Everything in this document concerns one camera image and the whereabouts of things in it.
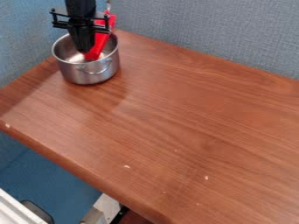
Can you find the metal pot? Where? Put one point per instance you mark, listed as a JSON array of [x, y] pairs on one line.
[[77, 70]]

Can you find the white appliance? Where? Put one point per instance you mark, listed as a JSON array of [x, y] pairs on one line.
[[14, 213]]

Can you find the red plastic block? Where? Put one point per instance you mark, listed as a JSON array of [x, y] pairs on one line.
[[100, 39]]

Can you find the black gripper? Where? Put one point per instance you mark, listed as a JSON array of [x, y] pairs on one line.
[[81, 20]]

